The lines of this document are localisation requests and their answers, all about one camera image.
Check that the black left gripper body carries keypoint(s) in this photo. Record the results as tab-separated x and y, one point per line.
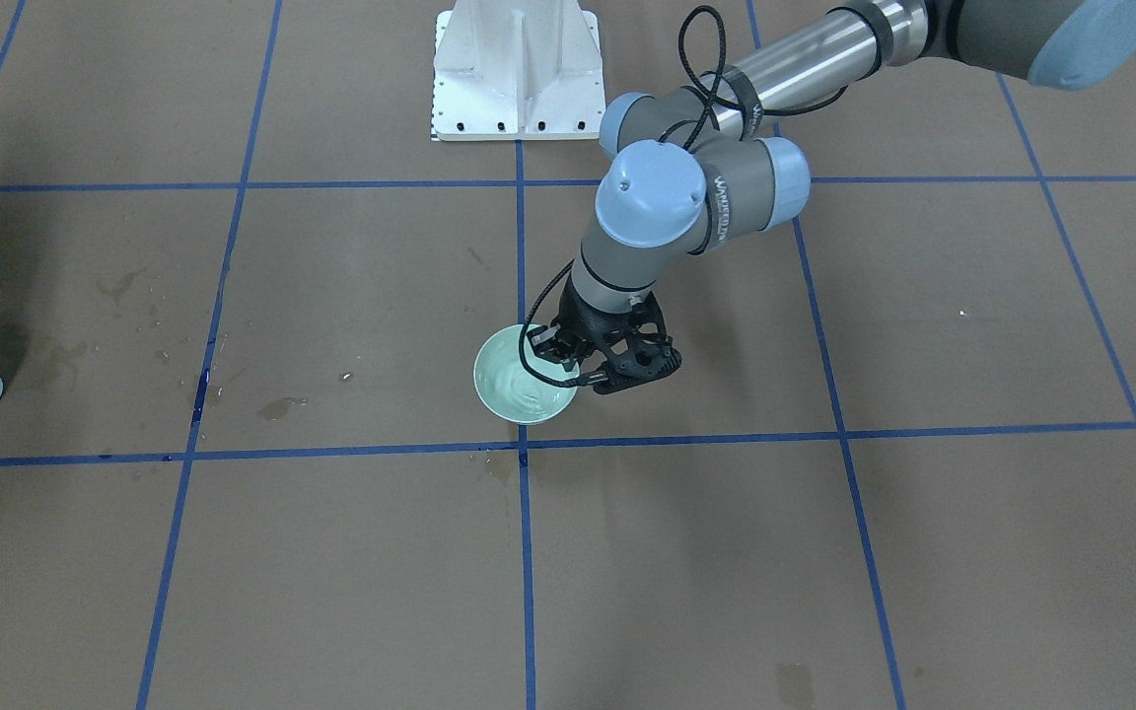
583	319

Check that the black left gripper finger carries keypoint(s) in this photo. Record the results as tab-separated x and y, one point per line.
569	354
547	340

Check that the mint green ceramic bowl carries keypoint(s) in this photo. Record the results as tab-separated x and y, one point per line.
509	390

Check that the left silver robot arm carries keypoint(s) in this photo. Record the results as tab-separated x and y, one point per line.
691	170

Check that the white pedestal column base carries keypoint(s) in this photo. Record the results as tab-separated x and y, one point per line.
517	70

